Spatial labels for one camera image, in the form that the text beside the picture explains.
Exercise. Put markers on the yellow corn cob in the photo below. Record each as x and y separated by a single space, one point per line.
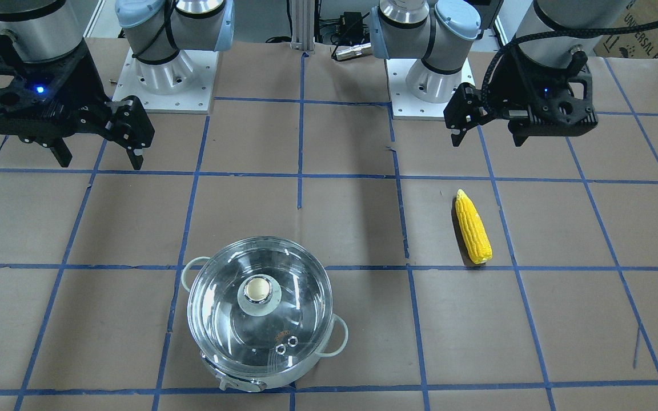
472 229

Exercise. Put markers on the aluminium frame post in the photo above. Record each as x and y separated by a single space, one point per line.
302 14

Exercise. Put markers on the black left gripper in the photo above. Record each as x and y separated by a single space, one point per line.
497 98

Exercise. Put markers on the cardboard box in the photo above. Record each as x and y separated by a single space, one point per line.
642 44

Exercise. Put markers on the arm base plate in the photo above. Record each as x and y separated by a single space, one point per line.
182 86
419 94

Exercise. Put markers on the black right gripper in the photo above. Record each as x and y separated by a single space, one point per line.
96 85

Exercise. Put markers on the pale green steel pot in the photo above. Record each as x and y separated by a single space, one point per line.
257 379

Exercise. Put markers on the silver cylindrical connector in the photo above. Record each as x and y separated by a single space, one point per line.
352 52

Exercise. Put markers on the glass pot lid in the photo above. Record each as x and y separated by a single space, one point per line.
260 298

